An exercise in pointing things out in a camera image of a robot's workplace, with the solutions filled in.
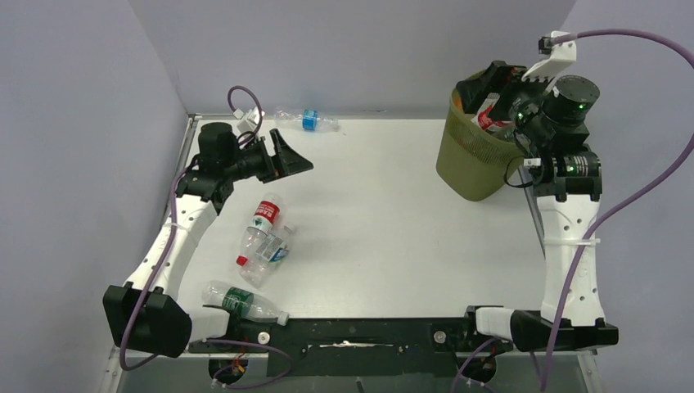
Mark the green mesh waste bin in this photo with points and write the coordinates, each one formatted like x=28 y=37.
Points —
x=472 y=162

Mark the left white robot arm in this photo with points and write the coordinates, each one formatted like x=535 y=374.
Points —
x=143 y=313

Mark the clear bottle red label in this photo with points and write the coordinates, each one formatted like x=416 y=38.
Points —
x=483 y=119
x=261 y=223

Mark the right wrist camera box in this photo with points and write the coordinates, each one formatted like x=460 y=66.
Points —
x=561 y=51

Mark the clear bottle red label top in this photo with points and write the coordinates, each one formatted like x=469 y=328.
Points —
x=483 y=119

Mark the clear bottle dark green label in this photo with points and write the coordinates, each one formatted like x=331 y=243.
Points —
x=246 y=304

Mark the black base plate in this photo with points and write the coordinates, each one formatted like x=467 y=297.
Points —
x=352 y=347

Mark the clear bottle blue label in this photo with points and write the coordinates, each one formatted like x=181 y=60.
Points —
x=307 y=120

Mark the orange drink bottle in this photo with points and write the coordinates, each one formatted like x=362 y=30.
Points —
x=457 y=101

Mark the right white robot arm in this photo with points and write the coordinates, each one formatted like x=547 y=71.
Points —
x=567 y=189

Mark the crushed clear bottle white cap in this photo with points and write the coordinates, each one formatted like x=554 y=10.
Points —
x=265 y=258

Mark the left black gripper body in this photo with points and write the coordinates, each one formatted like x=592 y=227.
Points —
x=249 y=163

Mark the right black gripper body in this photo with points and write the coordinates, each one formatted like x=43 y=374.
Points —
x=525 y=116

